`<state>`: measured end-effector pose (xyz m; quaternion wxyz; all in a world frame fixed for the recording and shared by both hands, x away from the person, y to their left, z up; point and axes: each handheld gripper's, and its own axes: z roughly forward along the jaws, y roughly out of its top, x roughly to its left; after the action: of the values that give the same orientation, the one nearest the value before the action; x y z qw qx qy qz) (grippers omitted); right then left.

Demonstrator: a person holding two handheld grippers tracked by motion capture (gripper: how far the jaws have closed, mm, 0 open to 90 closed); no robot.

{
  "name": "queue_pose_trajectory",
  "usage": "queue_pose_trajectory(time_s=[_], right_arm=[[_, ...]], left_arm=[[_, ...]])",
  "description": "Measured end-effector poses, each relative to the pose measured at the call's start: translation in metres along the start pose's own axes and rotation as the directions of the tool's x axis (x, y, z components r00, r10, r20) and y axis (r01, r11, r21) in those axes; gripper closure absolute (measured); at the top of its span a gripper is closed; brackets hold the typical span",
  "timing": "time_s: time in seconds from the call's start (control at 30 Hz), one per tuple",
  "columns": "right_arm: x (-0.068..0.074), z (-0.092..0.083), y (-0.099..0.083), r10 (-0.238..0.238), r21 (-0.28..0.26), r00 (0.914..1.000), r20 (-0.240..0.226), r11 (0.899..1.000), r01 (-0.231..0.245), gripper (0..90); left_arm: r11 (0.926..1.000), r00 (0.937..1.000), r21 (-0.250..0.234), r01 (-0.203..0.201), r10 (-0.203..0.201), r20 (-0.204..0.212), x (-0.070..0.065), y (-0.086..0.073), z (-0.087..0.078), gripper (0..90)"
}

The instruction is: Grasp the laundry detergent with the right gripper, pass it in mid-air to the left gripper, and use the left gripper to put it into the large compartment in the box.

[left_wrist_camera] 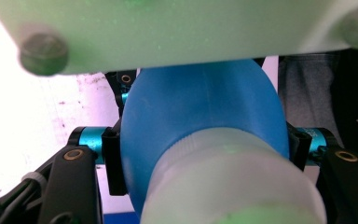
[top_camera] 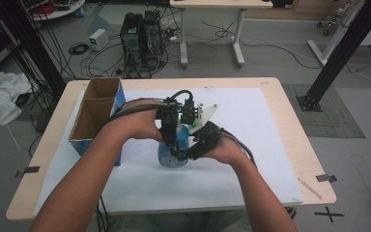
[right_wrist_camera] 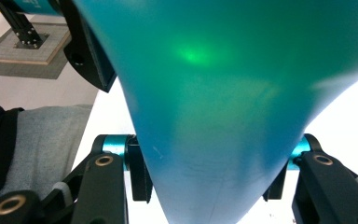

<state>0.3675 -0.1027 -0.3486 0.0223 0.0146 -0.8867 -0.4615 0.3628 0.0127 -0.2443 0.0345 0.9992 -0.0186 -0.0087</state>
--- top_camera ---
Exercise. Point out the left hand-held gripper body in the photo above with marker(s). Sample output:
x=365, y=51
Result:
x=170, y=112

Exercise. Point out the white foam mat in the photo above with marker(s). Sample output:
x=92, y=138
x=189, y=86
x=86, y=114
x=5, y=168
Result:
x=206, y=183

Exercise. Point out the wooden desk with white legs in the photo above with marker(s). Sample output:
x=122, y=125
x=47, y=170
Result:
x=219, y=3

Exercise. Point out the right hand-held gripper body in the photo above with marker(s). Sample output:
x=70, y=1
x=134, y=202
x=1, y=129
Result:
x=209, y=137

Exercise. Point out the person's right hand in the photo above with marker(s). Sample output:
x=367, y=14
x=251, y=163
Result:
x=228, y=151

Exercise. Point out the white metal stand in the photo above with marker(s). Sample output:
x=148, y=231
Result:
x=335, y=35

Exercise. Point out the blue bottle with white cap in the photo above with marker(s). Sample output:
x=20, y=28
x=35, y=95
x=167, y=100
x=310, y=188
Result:
x=169, y=159

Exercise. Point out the black metal post with base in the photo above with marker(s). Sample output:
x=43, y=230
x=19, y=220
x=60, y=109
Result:
x=344, y=51

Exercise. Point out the thin wooden stick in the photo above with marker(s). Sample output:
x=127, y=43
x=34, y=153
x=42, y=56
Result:
x=309, y=188

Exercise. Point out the round white table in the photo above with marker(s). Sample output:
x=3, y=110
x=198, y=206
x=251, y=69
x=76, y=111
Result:
x=61, y=11

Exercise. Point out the person's left hand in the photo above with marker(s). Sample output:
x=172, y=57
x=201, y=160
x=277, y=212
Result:
x=135, y=122

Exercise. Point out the cardboard box with blue sides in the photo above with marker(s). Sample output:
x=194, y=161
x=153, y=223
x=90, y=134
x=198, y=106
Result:
x=93, y=112

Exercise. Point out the small white box device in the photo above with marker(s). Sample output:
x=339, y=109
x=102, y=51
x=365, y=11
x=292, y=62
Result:
x=98, y=39

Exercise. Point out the black tape strip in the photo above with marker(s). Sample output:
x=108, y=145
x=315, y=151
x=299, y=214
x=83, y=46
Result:
x=327, y=178
x=29, y=169

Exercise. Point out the black computer tower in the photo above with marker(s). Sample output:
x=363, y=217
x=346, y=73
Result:
x=153, y=35
x=131, y=38

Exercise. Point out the black tape cross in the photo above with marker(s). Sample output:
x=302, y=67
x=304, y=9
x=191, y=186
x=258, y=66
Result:
x=328, y=214

